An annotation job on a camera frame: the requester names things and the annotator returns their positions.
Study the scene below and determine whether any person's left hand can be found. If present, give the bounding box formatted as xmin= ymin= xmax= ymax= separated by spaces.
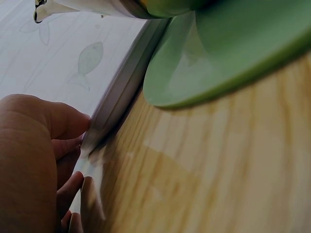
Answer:
xmin=0 ymin=94 xmax=91 ymax=233

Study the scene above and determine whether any shiny metal object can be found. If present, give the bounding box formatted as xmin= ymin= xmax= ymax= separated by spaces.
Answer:
xmin=33 ymin=0 xmax=81 ymax=24

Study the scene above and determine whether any green plate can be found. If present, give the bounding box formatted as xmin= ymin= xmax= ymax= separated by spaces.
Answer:
xmin=142 ymin=0 xmax=311 ymax=110

